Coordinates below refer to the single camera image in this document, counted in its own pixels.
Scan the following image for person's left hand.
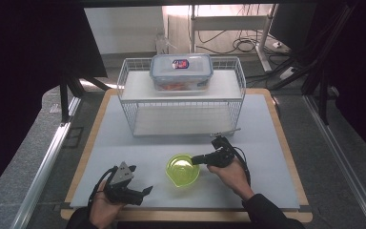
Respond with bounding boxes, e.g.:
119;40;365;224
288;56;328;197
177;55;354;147
88;180;126;229

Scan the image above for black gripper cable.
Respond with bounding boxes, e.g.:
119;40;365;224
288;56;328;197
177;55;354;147
87;166;114;208
224;138;253;188

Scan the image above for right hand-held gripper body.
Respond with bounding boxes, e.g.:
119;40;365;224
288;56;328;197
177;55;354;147
206;127;242;169

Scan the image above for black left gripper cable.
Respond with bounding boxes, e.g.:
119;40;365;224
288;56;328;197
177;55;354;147
87;166;114;208

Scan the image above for black metal stand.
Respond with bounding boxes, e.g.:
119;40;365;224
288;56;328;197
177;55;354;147
58;72;111;124
268;3;361;127

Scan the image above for light grey table mat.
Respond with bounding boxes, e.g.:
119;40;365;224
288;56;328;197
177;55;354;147
70;94;301;211

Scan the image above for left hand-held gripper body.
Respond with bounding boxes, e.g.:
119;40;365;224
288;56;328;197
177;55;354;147
103;160;145;206

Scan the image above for green translucent bowl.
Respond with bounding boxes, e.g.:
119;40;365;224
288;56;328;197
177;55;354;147
165;153;201;188

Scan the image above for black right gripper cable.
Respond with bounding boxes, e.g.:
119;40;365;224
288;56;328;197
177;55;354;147
224;138;253;188

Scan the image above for aluminium rail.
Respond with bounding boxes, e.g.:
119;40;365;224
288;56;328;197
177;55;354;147
10;95;82;229
302;94;366;229

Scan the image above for white power strip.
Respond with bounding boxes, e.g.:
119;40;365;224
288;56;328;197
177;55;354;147
279;66;297;81

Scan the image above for clear plastic bottle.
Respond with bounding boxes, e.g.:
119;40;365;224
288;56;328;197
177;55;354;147
154;28;178;58

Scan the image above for wooden-edged table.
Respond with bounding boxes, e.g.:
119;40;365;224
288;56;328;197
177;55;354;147
60;88;314;223

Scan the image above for dark monitor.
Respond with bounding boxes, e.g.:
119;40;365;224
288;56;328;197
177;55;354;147
268;3;319;52

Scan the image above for white metal desk frame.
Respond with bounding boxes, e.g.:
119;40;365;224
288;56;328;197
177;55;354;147
188;4;276;73

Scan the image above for white wire two-tier rack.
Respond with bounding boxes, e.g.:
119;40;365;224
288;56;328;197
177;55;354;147
116;56;248;138

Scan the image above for clear plastic lidded container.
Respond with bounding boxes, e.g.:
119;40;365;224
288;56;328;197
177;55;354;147
149;52;214;93

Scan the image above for black floor cables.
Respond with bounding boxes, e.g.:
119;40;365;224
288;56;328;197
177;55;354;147
195;30;261;55

